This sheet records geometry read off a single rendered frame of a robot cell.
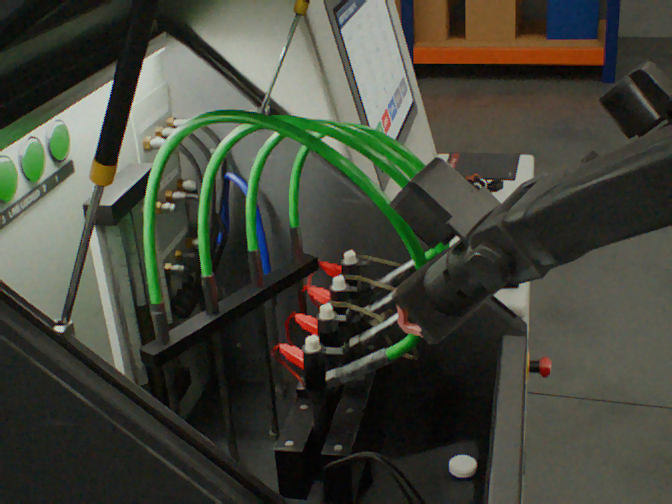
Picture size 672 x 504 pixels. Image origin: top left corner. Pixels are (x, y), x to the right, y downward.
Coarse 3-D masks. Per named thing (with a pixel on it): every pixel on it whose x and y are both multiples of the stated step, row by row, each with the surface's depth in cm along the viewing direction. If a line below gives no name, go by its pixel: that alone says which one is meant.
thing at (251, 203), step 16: (352, 128) 114; (272, 144) 117; (368, 144) 114; (384, 144) 114; (256, 160) 119; (400, 160) 114; (256, 176) 120; (256, 192) 121; (256, 240) 125; (256, 256) 125; (256, 272) 126; (384, 304) 124; (368, 320) 126
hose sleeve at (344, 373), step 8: (376, 352) 99; (384, 352) 98; (360, 360) 100; (368, 360) 99; (376, 360) 98; (384, 360) 98; (392, 360) 98; (344, 368) 102; (352, 368) 101; (360, 368) 100; (368, 368) 100; (376, 368) 99; (344, 376) 102; (352, 376) 101
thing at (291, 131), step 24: (192, 120) 97; (216, 120) 95; (240, 120) 94; (264, 120) 93; (168, 144) 100; (312, 144) 91; (144, 216) 107; (144, 240) 109; (408, 240) 90; (408, 336) 95
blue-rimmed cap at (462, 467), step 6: (456, 456) 131; (462, 456) 131; (468, 456) 130; (450, 462) 130; (456, 462) 129; (462, 462) 129; (468, 462) 129; (474, 462) 129; (450, 468) 129; (456, 468) 128; (462, 468) 128; (468, 468) 128; (474, 468) 128; (456, 474) 128; (462, 474) 128; (468, 474) 128; (474, 474) 128
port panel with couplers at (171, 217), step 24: (144, 96) 126; (168, 96) 134; (144, 120) 126; (168, 120) 133; (144, 144) 125; (168, 168) 135; (168, 192) 134; (168, 216) 135; (168, 240) 135; (192, 240) 142; (168, 264) 134; (192, 264) 145; (168, 288) 136
